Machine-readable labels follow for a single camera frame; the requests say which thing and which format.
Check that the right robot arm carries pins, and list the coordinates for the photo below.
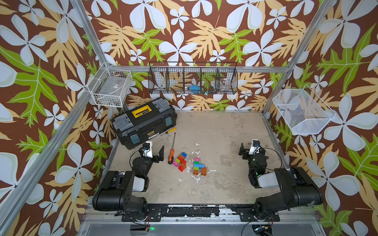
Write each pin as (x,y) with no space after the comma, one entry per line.
(297,189)

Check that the red long lego brick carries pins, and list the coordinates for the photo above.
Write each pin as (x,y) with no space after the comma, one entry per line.
(181,160)

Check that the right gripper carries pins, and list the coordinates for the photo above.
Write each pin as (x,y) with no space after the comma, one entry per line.
(241,150)

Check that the black deli toolbox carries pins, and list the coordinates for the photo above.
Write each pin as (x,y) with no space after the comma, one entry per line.
(141,124)

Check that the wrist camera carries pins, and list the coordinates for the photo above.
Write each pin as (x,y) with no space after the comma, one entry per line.
(146,150)
(255,147)

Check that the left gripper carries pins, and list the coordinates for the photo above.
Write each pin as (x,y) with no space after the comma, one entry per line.
(160,157)

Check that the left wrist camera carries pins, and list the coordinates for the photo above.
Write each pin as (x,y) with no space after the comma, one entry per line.
(146,150)

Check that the white wire basket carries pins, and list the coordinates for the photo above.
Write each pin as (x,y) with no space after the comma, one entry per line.
(303,110)
(110,86)

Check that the orange black handled screwdriver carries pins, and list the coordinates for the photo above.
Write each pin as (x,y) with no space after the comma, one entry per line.
(171,155)

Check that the blue object in basket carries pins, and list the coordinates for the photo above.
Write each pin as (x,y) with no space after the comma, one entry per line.
(195,89)

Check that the black wire basket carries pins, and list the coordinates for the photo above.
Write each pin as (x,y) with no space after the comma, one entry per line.
(177,77)

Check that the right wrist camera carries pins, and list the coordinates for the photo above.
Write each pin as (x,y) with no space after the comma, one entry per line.
(255,147)

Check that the white wire basket right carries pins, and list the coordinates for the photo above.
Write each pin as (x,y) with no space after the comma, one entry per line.
(303,110)

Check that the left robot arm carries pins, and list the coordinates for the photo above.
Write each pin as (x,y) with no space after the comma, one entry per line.
(115,191)

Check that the white wire basket left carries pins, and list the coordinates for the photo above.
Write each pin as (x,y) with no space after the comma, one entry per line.
(110,86)

